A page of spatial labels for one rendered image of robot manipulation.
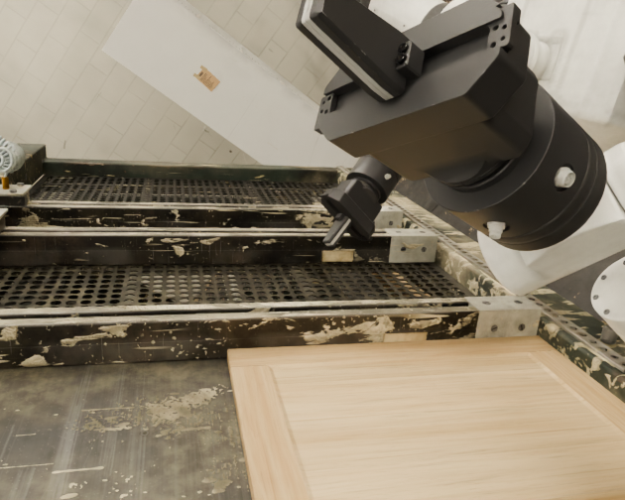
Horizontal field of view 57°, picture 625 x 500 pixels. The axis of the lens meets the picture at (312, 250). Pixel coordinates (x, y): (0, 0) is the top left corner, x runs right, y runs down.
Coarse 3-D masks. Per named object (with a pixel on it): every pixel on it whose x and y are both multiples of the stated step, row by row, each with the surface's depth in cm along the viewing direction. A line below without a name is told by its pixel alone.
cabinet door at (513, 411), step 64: (256, 384) 82; (320, 384) 84; (384, 384) 86; (448, 384) 87; (512, 384) 88; (576, 384) 89; (256, 448) 69; (320, 448) 70; (384, 448) 71; (448, 448) 72; (512, 448) 73; (576, 448) 74
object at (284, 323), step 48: (0, 336) 83; (48, 336) 84; (96, 336) 86; (144, 336) 88; (192, 336) 90; (240, 336) 92; (288, 336) 94; (336, 336) 96; (432, 336) 100; (480, 336) 102
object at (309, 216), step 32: (0, 192) 138; (32, 224) 143; (64, 224) 145; (96, 224) 147; (128, 224) 148; (160, 224) 150; (192, 224) 152; (224, 224) 154; (256, 224) 156; (288, 224) 158; (320, 224) 161; (384, 224) 165
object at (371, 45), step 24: (312, 0) 26; (336, 0) 26; (312, 24) 26; (336, 24) 26; (360, 24) 27; (384, 24) 28; (336, 48) 26; (360, 48) 26; (384, 48) 28; (408, 48) 28; (360, 72) 28; (384, 72) 27; (408, 72) 28
